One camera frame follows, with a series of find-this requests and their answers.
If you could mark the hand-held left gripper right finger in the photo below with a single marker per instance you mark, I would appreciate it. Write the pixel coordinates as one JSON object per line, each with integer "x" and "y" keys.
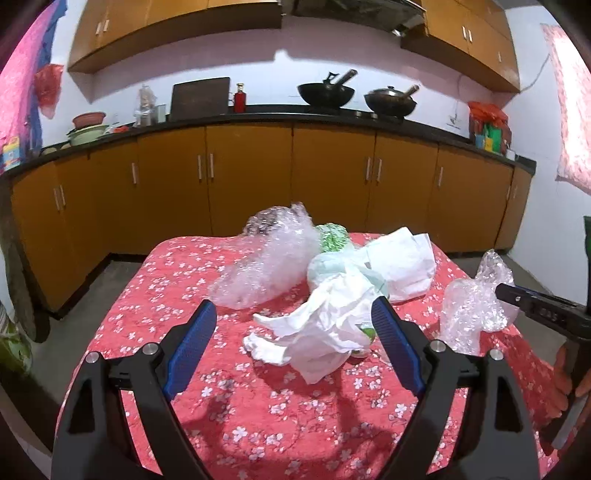
{"x": 397, "y": 341}

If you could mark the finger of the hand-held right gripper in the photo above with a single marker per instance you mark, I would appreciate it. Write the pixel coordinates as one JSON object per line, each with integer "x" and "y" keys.
{"x": 540, "y": 311}
{"x": 524, "y": 290}

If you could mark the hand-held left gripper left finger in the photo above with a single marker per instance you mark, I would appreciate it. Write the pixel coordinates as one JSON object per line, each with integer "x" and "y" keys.
{"x": 194, "y": 346}

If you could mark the small bubble wrap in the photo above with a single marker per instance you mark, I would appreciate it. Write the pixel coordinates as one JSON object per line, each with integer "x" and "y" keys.
{"x": 466, "y": 309}

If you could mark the white paper bag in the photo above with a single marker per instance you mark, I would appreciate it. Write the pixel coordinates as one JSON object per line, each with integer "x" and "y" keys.
{"x": 404, "y": 267}

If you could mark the white plastic bag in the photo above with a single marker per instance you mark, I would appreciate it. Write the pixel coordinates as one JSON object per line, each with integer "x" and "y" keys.
{"x": 323, "y": 327}

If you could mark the large bubble wrap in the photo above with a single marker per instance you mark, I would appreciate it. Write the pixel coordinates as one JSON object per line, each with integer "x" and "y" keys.
{"x": 272, "y": 267}

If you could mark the green printed plastic bag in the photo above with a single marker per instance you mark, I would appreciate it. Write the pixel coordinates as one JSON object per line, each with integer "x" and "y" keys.
{"x": 333, "y": 237}

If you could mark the person's right hand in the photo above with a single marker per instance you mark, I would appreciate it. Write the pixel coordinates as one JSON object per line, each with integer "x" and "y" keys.
{"x": 562, "y": 374}

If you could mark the red floral blanket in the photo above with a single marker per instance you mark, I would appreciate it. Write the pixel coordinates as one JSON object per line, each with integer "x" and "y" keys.
{"x": 277, "y": 415}

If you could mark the yellow box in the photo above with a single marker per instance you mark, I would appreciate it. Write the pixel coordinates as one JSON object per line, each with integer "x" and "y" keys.
{"x": 487, "y": 143}

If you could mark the green packet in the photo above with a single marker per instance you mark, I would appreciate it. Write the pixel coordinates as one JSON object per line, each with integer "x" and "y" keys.
{"x": 495, "y": 137}

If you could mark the wooden base cabinets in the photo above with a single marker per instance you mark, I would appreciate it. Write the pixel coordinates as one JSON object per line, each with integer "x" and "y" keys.
{"x": 323, "y": 184}

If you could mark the green patterned pot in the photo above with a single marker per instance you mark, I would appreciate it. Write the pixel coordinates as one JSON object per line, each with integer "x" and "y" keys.
{"x": 14, "y": 346}

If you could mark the pink floral curtain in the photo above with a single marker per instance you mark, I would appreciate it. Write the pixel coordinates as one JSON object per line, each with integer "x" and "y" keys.
{"x": 575, "y": 115}

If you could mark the round wooden board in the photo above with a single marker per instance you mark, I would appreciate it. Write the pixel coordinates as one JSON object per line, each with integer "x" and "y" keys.
{"x": 25, "y": 277}

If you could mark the red bag on jars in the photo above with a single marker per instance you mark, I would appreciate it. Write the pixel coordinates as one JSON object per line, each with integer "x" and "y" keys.
{"x": 487, "y": 110}

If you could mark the wok with lid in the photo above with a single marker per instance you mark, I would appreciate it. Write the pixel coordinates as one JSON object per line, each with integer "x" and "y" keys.
{"x": 390, "y": 102}

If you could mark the black countertop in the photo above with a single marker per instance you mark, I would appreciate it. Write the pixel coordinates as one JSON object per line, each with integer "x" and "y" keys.
{"x": 268, "y": 117}

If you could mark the clear bag with bottles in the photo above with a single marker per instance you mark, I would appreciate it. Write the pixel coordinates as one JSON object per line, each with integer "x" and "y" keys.
{"x": 145, "y": 108}

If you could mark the dark cutting board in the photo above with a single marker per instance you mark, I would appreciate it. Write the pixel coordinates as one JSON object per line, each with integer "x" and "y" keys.
{"x": 199, "y": 99}

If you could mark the red bottle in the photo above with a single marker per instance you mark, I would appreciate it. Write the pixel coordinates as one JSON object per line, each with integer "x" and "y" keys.
{"x": 239, "y": 101}

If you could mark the red basin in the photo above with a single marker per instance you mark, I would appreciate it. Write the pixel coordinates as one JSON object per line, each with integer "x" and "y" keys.
{"x": 89, "y": 120}

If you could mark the black wok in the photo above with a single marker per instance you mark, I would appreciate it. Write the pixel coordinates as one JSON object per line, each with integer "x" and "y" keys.
{"x": 325, "y": 94}

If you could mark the colourful box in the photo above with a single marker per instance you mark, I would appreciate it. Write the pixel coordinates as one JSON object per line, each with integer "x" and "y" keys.
{"x": 10, "y": 154}

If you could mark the hanging red plastic bag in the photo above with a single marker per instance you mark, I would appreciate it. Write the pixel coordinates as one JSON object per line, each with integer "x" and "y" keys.
{"x": 48, "y": 90}

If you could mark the pink cloth with blue edge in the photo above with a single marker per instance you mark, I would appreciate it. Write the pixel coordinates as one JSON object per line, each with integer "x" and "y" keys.
{"x": 25, "y": 78}

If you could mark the steel range hood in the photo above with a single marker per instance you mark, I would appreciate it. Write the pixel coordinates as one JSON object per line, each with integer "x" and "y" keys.
{"x": 355, "y": 11}

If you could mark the wall socket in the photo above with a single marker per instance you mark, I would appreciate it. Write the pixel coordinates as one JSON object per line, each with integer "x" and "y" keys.
{"x": 453, "y": 122}

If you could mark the short wooden wall cabinet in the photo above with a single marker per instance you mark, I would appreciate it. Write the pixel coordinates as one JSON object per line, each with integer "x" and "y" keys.
{"x": 471, "y": 41}

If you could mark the long wooden wall cabinet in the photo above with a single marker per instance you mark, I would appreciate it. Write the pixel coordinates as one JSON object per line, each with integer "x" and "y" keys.
{"x": 175, "y": 27}

